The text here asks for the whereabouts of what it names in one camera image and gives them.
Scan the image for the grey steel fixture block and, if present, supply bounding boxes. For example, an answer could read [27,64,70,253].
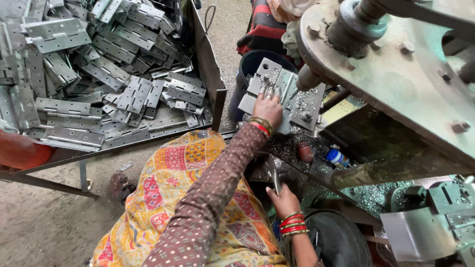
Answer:
[380,175,475,267]

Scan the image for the red green left wrist bangles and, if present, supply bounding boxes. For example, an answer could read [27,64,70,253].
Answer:
[248,116,275,139]

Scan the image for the pile of steel hinges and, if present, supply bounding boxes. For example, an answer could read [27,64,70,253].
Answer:
[0,0,214,153]

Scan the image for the red green right wrist bangles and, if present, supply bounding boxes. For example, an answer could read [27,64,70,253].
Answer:
[278,211,311,237]

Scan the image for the thin steel hinge piece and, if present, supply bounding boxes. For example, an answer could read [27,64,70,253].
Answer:
[272,166,283,196]

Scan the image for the person's left hand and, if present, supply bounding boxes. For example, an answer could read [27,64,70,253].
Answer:
[252,83,284,128]

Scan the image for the yellow board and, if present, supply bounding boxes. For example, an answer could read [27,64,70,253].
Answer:
[321,91,359,125]

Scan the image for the red black striped cloth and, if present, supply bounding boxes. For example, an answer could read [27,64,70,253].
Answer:
[236,0,297,57]

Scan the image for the steel tray table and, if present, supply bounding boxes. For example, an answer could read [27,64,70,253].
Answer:
[0,0,227,200]

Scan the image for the red green wrist bangles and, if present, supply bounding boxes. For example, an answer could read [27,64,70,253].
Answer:
[248,116,275,139]
[278,211,311,237]

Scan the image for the green press machine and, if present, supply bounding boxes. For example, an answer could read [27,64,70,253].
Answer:
[296,0,475,188]

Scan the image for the dark blue bucket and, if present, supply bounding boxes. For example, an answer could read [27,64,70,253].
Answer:
[228,50,298,123]

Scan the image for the large steel hinge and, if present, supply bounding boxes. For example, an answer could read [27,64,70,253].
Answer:
[237,57,327,136]

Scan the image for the brown sandal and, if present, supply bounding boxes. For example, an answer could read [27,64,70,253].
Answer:
[109,172,137,205]

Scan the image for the grey green rag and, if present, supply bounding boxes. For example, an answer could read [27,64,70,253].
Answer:
[281,19,303,60]

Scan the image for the black wire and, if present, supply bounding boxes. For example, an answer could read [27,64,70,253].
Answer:
[185,4,217,68]

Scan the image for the blue white bottle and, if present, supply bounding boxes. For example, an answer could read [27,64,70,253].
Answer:
[325,149,350,168]

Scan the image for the black round wheel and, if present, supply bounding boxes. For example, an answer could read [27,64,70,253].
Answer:
[284,209,373,267]

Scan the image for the person's yellow patterned garment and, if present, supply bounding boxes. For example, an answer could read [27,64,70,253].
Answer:
[91,130,291,267]

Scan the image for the person's right hand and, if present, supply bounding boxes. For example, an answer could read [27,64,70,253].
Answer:
[265,183,302,220]

